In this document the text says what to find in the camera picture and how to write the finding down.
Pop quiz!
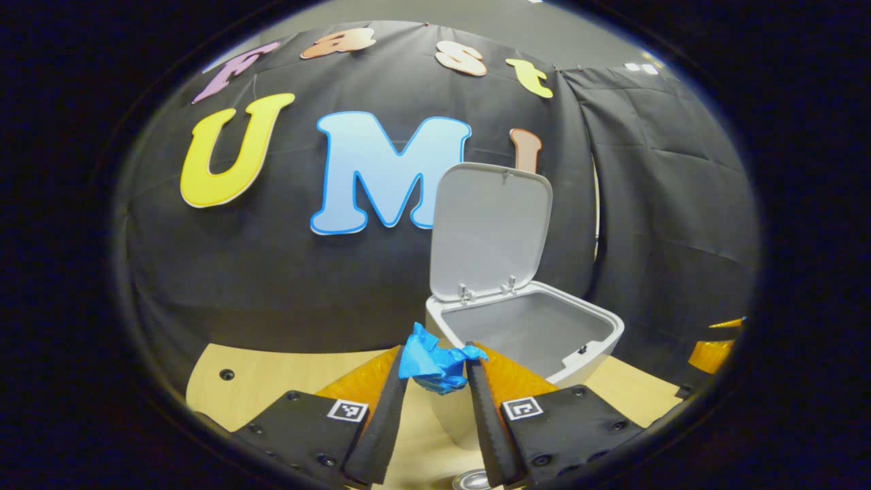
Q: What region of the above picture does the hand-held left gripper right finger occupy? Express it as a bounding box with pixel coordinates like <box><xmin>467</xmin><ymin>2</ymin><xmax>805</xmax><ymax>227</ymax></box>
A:
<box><xmin>466</xmin><ymin>342</ymin><xmax>644</xmax><ymax>487</ymax></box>

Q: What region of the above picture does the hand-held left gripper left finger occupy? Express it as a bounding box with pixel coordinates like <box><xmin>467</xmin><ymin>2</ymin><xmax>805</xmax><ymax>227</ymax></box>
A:
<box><xmin>231</xmin><ymin>346</ymin><xmax>409</xmax><ymax>487</ymax></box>

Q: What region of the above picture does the blue paper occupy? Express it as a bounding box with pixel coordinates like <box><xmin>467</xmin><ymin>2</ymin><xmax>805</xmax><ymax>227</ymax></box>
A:
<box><xmin>398</xmin><ymin>323</ymin><xmax>489</xmax><ymax>395</ymax></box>

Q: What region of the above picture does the white desktop garbage bin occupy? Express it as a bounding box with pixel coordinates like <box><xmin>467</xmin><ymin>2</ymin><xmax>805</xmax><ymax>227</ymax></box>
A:
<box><xmin>425</xmin><ymin>162</ymin><xmax>625</xmax><ymax>450</ymax></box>

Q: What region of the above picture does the wooden desktop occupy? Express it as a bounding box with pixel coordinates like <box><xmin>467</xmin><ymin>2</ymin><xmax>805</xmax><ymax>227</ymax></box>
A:
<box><xmin>186</xmin><ymin>342</ymin><xmax>685</xmax><ymax>490</ymax></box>

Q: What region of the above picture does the black backdrop cloth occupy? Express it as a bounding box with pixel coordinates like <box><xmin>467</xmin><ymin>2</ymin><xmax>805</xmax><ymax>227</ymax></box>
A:
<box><xmin>116</xmin><ymin>20</ymin><xmax>759</xmax><ymax>402</ymax></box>

